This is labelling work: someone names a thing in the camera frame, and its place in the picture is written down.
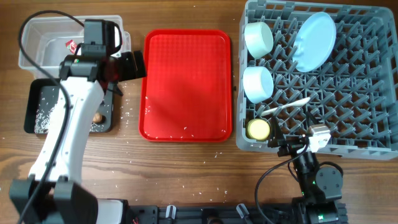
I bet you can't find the white rice pile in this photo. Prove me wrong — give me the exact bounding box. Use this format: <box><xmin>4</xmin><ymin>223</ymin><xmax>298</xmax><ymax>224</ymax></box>
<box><xmin>34</xmin><ymin>102</ymin><xmax>57</xmax><ymax>134</ymax></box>

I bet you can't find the yellow cup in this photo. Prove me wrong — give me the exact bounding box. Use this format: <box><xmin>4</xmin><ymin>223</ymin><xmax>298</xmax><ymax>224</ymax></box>
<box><xmin>246</xmin><ymin>119</ymin><xmax>271</xmax><ymax>141</ymax></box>

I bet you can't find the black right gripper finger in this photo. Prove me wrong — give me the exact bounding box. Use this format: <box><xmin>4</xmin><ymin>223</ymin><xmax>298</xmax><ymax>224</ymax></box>
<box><xmin>305</xmin><ymin>112</ymin><xmax>319</xmax><ymax>127</ymax></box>
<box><xmin>271</xmin><ymin>117</ymin><xmax>284</xmax><ymax>141</ymax></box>

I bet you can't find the light blue bowl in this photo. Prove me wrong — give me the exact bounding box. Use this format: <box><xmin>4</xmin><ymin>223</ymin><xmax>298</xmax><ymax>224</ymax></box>
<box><xmin>243</xmin><ymin>67</ymin><xmax>274</xmax><ymax>104</ymax></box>

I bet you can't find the light blue plate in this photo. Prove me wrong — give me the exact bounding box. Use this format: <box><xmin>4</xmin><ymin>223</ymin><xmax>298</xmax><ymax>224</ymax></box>
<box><xmin>292</xmin><ymin>12</ymin><xmax>336</xmax><ymax>72</ymax></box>

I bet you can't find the brown carrot stick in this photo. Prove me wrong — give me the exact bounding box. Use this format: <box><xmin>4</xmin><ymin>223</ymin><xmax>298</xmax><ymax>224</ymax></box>
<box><xmin>93</xmin><ymin>113</ymin><xmax>104</xmax><ymax>124</ymax></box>

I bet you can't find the grey dishwasher rack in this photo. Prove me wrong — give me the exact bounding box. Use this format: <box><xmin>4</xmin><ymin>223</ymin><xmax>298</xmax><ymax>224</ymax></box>
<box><xmin>236</xmin><ymin>1</ymin><xmax>397</xmax><ymax>160</ymax></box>

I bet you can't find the clear plastic waste bin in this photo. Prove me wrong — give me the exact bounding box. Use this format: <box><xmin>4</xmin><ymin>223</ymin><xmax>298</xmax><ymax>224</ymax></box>
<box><xmin>19</xmin><ymin>15</ymin><xmax>131</xmax><ymax>79</ymax></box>

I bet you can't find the red serving tray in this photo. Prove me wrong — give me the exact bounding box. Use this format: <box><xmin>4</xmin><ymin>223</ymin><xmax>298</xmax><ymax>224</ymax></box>
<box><xmin>139</xmin><ymin>29</ymin><xmax>233</xmax><ymax>142</ymax></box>

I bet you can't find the white plastic spoon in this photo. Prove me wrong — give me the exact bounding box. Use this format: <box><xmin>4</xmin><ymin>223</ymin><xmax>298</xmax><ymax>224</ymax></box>
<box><xmin>260</xmin><ymin>97</ymin><xmax>311</xmax><ymax>116</ymax></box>

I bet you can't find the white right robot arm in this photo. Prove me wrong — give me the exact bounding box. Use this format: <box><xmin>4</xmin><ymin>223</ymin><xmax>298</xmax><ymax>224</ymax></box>
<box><xmin>254</xmin><ymin>112</ymin><xmax>348</xmax><ymax>223</ymax></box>

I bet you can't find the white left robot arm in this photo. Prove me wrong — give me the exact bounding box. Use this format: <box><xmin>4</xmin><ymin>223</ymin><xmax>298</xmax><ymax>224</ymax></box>
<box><xmin>9</xmin><ymin>19</ymin><xmax>146</xmax><ymax>223</ymax></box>

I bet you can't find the black waste tray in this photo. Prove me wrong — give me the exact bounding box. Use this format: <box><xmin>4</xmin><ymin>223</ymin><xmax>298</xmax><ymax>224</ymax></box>
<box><xmin>24</xmin><ymin>78</ymin><xmax>115</xmax><ymax>134</ymax></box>

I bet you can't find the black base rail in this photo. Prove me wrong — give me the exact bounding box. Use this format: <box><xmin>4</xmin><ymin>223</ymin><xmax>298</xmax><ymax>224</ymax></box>
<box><xmin>124</xmin><ymin>203</ymin><xmax>348</xmax><ymax>224</ymax></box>

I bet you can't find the green bowl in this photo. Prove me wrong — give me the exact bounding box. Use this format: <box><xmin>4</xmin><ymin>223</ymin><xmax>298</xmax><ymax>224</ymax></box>
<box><xmin>244</xmin><ymin>22</ymin><xmax>274</xmax><ymax>59</ymax></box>

